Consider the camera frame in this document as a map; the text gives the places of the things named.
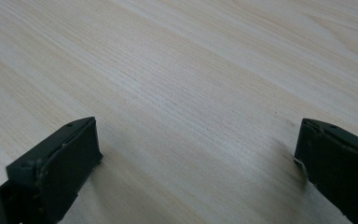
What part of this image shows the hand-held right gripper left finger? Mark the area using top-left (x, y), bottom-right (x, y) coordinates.
top-left (0, 116), bottom-right (104, 224)

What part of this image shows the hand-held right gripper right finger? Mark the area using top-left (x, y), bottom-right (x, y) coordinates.
top-left (294, 118), bottom-right (358, 224)

